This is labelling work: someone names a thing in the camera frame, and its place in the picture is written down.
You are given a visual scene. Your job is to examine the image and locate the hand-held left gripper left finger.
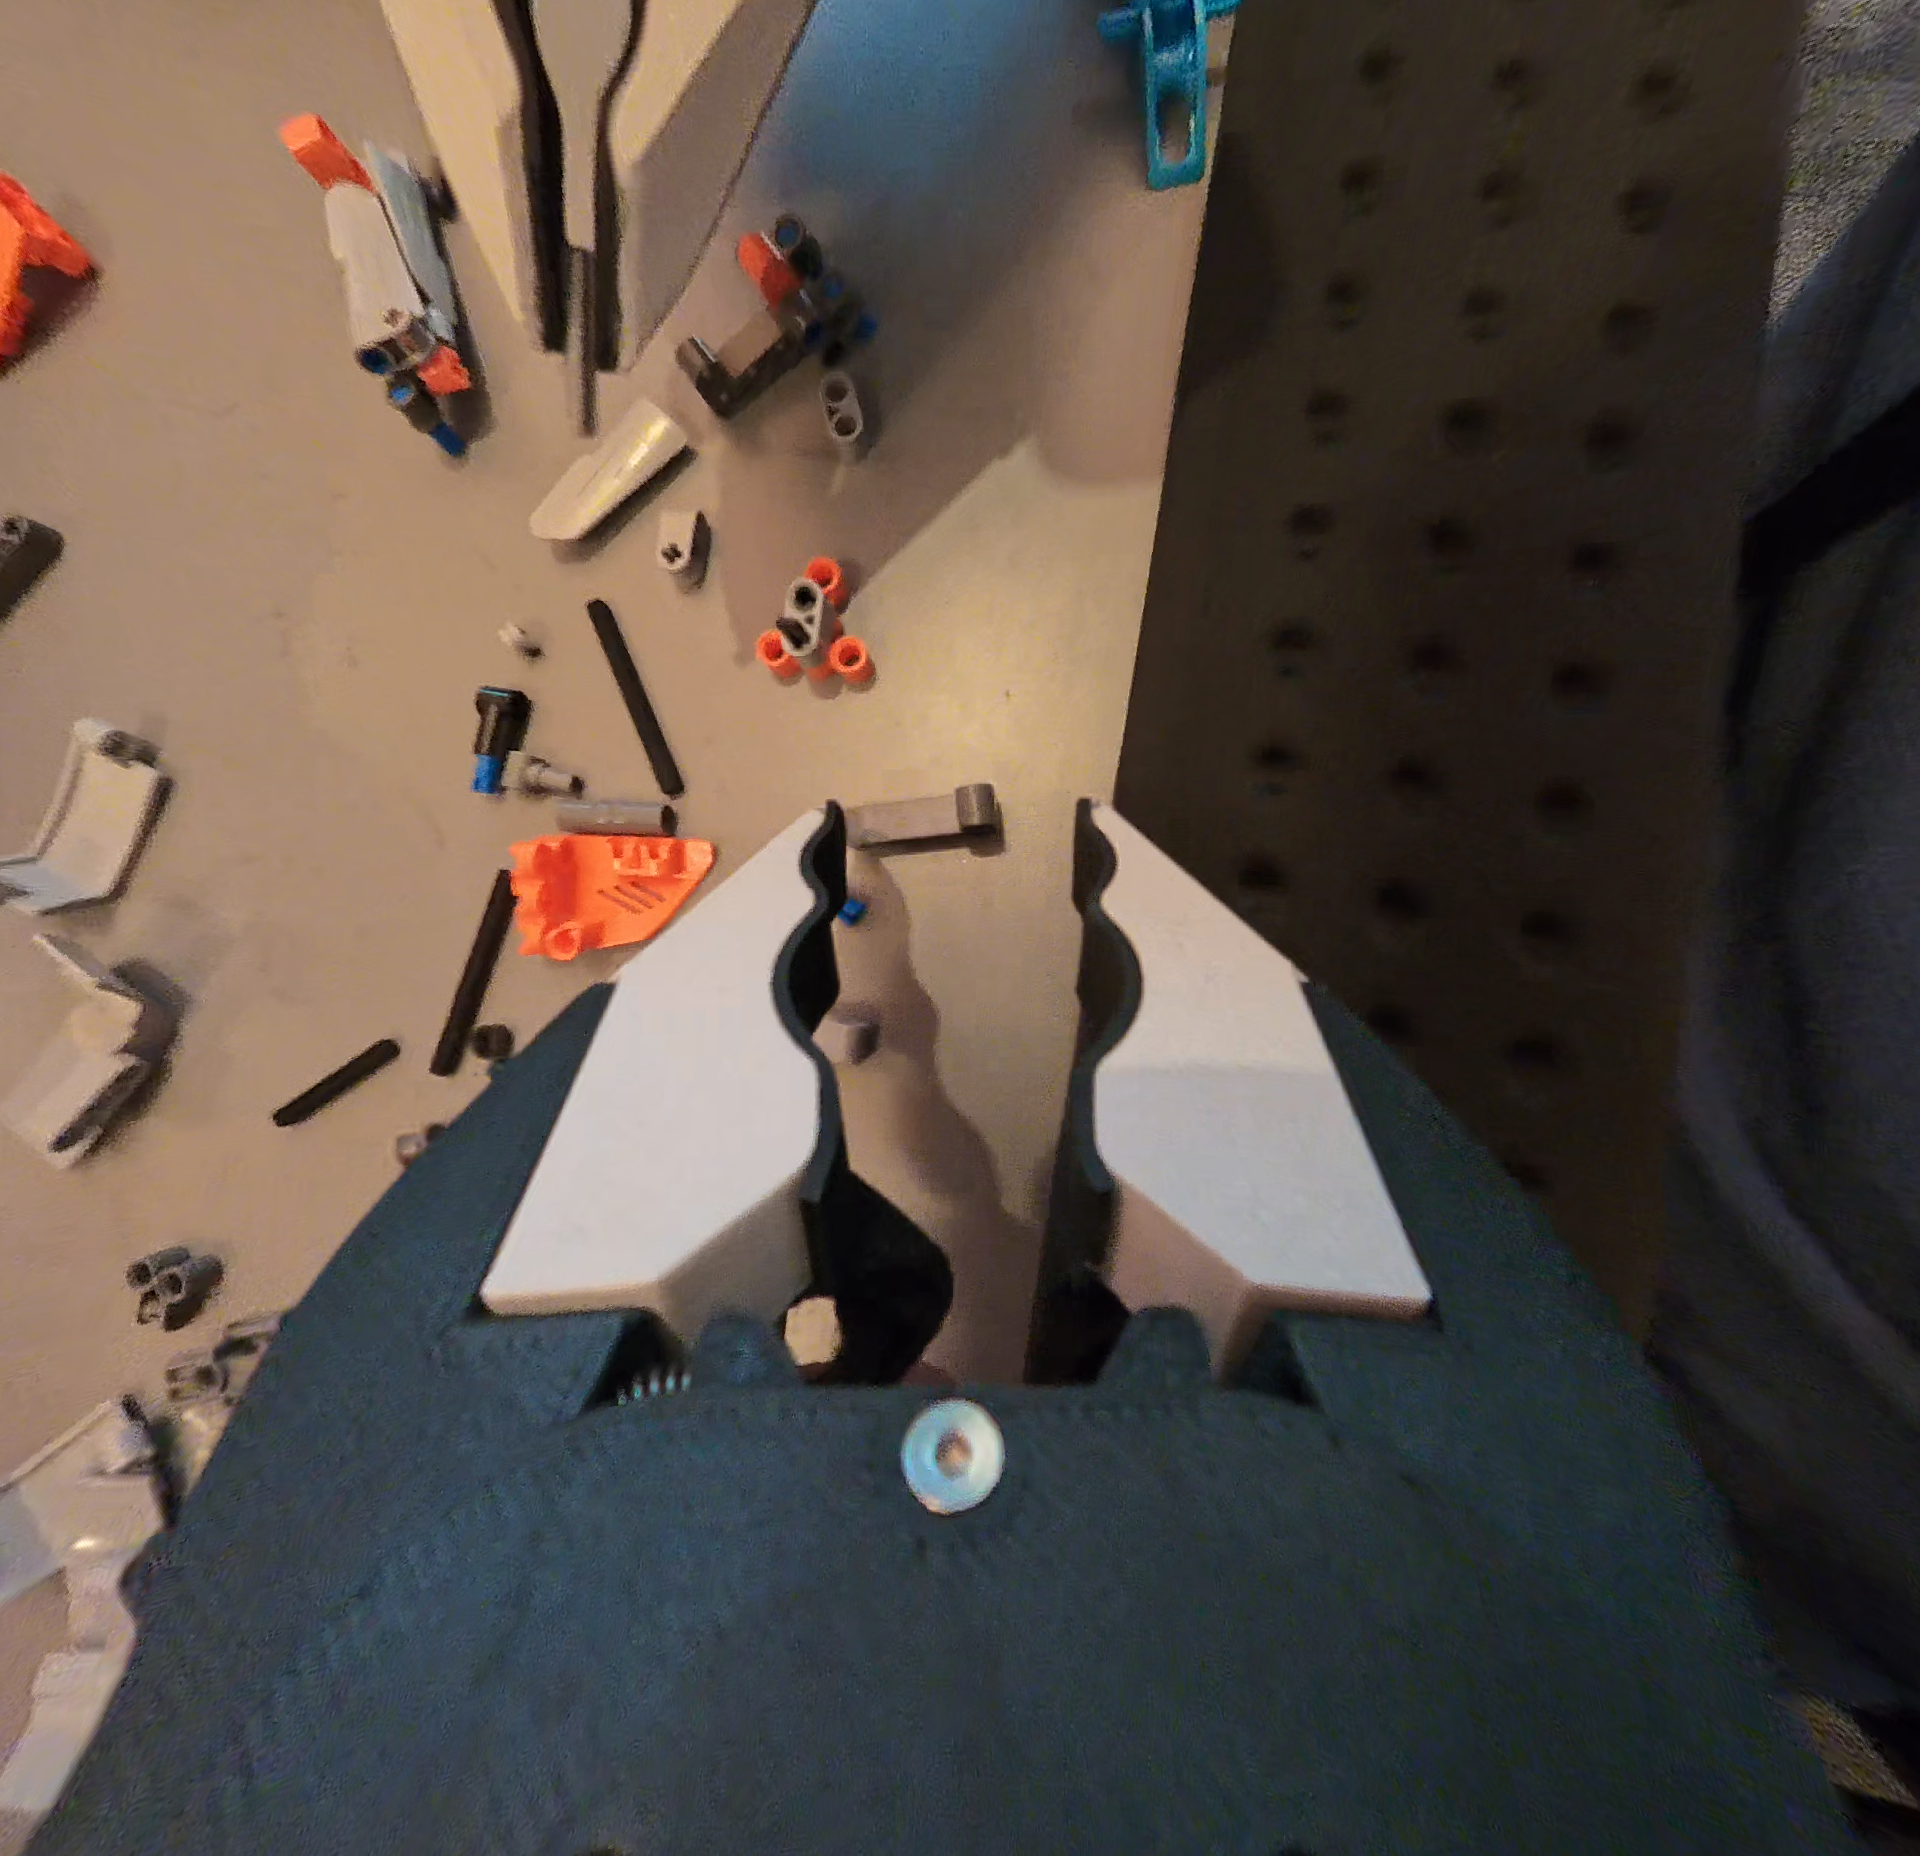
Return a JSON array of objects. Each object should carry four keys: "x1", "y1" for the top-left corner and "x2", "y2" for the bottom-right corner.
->
[{"x1": 481, "y1": 799, "x2": 852, "y2": 1326}]

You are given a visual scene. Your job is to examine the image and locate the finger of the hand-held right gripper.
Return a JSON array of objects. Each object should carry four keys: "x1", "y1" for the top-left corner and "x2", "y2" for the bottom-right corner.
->
[
  {"x1": 577, "y1": 0, "x2": 841, "y2": 432},
  {"x1": 356, "y1": 0, "x2": 571, "y2": 352}
]

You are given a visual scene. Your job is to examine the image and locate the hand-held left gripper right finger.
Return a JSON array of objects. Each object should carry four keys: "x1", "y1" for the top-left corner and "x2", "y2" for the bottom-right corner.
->
[{"x1": 1044, "y1": 799, "x2": 1434, "y2": 1379}]

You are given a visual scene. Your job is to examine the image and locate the dark grey angled beam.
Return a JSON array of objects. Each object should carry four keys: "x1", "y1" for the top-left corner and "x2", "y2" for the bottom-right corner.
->
[{"x1": 852, "y1": 778, "x2": 1000, "y2": 856}]

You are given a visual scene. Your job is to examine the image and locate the orange angled panel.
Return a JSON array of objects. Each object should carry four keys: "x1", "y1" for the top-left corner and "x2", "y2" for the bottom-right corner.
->
[{"x1": 508, "y1": 833, "x2": 719, "y2": 960}]

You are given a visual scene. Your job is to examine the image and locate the medium black axle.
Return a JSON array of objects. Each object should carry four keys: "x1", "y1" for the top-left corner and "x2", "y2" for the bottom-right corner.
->
[{"x1": 426, "y1": 866, "x2": 517, "y2": 1074}]

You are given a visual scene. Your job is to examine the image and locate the white grey orange block assembly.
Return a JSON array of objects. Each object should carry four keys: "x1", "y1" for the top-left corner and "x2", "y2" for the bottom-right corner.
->
[{"x1": 275, "y1": 111, "x2": 488, "y2": 456}]

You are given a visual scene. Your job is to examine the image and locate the grey orange blue block assembly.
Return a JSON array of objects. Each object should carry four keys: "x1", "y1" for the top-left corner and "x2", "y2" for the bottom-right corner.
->
[{"x1": 672, "y1": 215, "x2": 882, "y2": 424}]

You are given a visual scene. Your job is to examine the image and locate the short black axle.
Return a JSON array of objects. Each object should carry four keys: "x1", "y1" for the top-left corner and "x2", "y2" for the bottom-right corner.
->
[{"x1": 271, "y1": 1037, "x2": 402, "y2": 1128}]

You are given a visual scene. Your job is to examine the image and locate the long black axle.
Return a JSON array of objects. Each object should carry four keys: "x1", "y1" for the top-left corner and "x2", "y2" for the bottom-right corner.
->
[{"x1": 582, "y1": 597, "x2": 688, "y2": 799}]

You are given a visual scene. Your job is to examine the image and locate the black connector with blue pin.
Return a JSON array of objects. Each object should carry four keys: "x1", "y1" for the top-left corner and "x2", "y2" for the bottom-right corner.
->
[{"x1": 473, "y1": 688, "x2": 537, "y2": 799}]

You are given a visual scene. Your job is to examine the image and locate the light grey curved blade panel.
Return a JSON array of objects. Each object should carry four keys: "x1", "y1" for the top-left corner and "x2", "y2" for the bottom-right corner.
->
[{"x1": 529, "y1": 395, "x2": 694, "y2": 540}]

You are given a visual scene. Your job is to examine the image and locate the cyan plastic brick tool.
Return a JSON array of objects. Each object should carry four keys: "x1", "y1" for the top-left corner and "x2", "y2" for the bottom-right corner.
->
[{"x1": 1097, "y1": 0, "x2": 1247, "y2": 187}]

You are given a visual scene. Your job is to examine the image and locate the orange wedge block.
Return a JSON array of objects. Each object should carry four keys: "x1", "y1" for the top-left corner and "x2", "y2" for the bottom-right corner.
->
[{"x1": 0, "y1": 172, "x2": 98, "y2": 364}]

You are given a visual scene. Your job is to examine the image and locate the orange bush grey connector assembly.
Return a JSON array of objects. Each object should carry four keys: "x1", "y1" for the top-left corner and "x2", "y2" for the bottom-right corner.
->
[{"x1": 758, "y1": 554, "x2": 882, "y2": 688}]

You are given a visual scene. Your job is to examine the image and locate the grey pin connector block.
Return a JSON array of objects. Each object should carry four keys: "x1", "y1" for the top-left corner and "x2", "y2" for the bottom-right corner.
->
[{"x1": 165, "y1": 1312, "x2": 275, "y2": 1400}]

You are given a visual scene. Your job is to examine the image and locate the grey double connector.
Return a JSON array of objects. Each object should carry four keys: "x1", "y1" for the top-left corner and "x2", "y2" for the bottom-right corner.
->
[{"x1": 125, "y1": 1248, "x2": 227, "y2": 1326}]

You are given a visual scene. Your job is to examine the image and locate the light grey box panel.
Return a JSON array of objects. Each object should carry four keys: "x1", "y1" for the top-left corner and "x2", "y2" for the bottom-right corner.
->
[{"x1": 0, "y1": 932, "x2": 180, "y2": 1172}]

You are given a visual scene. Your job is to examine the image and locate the black dimpled mat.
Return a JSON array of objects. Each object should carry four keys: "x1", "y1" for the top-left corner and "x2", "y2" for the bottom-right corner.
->
[{"x1": 1114, "y1": 0, "x2": 1816, "y2": 1337}]

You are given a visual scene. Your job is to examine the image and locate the light grey curved fender panel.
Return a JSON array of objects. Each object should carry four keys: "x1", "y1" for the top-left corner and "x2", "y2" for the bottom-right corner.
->
[{"x1": 0, "y1": 714, "x2": 173, "y2": 917}]

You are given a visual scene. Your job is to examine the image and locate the light grey curved shell panel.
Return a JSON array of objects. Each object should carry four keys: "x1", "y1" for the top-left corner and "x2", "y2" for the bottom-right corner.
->
[{"x1": 0, "y1": 1397, "x2": 180, "y2": 1607}]

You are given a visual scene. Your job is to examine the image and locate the light grey stepped panel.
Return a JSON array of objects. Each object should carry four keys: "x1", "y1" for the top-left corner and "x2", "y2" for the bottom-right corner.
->
[{"x1": 0, "y1": 1596, "x2": 153, "y2": 1796}]

